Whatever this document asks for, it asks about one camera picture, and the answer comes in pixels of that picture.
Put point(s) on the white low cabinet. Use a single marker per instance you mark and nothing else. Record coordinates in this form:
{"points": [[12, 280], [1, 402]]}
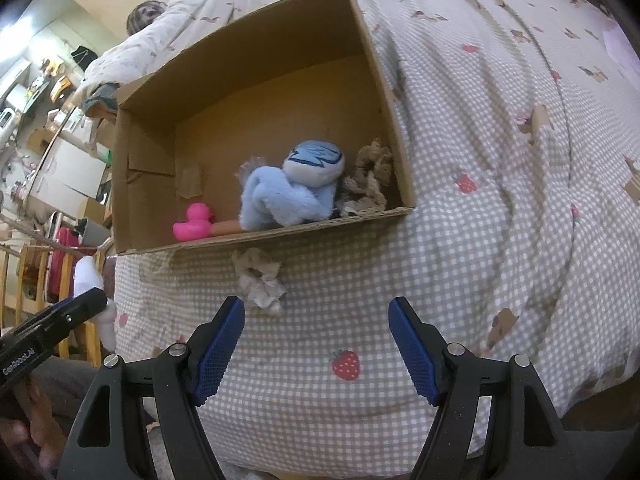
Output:
{"points": [[70, 170]]}

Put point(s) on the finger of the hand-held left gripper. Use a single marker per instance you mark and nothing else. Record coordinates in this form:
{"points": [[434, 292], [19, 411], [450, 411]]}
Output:
{"points": [[64, 303], [82, 306]]}

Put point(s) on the white printed duvet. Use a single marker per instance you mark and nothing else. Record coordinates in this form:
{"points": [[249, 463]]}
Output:
{"points": [[165, 30]]}

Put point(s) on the cream scrunchie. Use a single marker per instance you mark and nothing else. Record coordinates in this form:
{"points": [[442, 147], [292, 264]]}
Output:
{"points": [[374, 157], [257, 280]]}

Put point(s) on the brown cardboard box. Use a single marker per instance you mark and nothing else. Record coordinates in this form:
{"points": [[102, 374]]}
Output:
{"points": [[280, 110]]}

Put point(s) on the grey furry plush toy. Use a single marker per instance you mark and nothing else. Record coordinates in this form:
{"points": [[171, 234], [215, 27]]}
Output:
{"points": [[145, 15]]}

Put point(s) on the pink cloth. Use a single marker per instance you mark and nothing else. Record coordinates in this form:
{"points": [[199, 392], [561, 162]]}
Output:
{"points": [[620, 50]]}

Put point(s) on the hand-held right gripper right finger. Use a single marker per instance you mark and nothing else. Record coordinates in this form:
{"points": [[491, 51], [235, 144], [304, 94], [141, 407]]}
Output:
{"points": [[415, 350]]}

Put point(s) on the blue plush toy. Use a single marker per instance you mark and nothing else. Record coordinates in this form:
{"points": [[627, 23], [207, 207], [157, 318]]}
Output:
{"points": [[285, 200]]}

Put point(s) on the red suitcase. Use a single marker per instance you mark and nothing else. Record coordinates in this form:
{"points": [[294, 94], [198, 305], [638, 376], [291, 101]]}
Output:
{"points": [[62, 260]]}

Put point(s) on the white microwave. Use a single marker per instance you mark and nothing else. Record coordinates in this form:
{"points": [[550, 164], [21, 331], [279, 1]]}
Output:
{"points": [[7, 119]]}

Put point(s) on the pink rubber duck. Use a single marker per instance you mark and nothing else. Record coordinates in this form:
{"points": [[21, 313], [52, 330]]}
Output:
{"points": [[192, 225]]}

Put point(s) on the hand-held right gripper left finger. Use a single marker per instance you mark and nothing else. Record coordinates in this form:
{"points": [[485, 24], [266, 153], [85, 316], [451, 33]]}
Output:
{"points": [[220, 350]]}

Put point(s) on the person's left hand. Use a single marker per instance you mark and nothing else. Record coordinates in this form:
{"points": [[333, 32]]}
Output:
{"points": [[25, 420]]}

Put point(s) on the black hanging garment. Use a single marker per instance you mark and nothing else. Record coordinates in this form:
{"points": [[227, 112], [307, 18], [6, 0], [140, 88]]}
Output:
{"points": [[82, 56]]}

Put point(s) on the dark grey cloth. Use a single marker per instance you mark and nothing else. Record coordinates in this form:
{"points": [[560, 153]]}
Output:
{"points": [[605, 452]]}

